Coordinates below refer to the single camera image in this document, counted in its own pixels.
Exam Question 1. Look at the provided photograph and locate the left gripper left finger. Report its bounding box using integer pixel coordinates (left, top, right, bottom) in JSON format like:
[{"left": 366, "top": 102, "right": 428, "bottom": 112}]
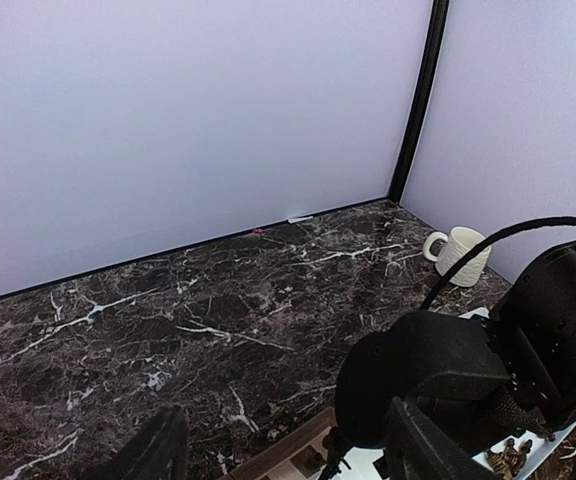
[{"left": 95, "top": 405, "right": 188, "bottom": 479}]

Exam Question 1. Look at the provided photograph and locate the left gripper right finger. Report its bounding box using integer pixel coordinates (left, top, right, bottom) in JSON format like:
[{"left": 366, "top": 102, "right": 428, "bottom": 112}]
[{"left": 385, "top": 397, "right": 488, "bottom": 479}]

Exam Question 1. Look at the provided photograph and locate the white plastic tray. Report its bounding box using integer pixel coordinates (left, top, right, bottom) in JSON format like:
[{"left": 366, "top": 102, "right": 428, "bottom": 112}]
[{"left": 342, "top": 419, "right": 576, "bottom": 480}]

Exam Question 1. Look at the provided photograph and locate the wooden chess board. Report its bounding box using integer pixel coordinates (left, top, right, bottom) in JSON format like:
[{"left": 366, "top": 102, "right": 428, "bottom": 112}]
[{"left": 222, "top": 407, "right": 337, "bottom": 480}]

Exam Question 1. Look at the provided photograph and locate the dark chess pieces pile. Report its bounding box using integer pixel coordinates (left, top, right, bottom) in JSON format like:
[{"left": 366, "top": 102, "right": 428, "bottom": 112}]
[{"left": 485, "top": 438, "right": 533, "bottom": 480}]

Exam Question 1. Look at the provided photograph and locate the right black frame post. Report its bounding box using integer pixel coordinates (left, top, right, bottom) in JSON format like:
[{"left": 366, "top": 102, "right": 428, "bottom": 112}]
[{"left": 388, "top": 0, "right": 450, "bottom": 204}]

